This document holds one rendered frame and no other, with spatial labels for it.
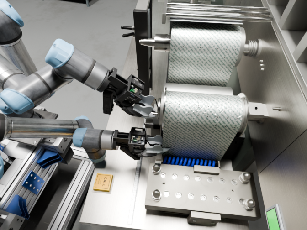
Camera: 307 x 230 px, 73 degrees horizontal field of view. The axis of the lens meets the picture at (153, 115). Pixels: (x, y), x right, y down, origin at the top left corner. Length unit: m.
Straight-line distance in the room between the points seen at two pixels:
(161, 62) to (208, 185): 0.88
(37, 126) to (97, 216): 0.42
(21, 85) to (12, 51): 0.41
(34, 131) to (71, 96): 1.77
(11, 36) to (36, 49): 2.52
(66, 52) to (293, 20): 0.64
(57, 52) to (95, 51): 2.58
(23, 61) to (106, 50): 2.13
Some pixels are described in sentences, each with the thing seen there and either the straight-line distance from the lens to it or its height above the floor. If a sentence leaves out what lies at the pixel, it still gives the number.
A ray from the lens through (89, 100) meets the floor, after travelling 2.50.
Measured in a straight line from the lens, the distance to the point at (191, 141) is 0.75.
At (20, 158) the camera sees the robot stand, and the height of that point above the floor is 0.73.
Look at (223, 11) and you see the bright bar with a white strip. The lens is 0.81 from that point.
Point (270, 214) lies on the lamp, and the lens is 0.71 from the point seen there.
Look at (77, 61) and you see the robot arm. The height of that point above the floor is 1.45.
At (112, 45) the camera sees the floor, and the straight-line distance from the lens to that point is 3.23.
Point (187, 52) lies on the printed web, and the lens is 0.77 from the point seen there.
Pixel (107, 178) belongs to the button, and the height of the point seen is 0.92.
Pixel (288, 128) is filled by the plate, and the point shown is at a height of 1.36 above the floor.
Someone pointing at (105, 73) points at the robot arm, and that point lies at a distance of 0.61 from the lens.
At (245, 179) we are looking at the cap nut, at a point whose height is 1.06.
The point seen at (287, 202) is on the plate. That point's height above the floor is 1.26.
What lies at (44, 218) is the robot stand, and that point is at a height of 0.21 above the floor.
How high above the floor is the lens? 1.80
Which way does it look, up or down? 53 degrees down
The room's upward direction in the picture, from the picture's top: straight up
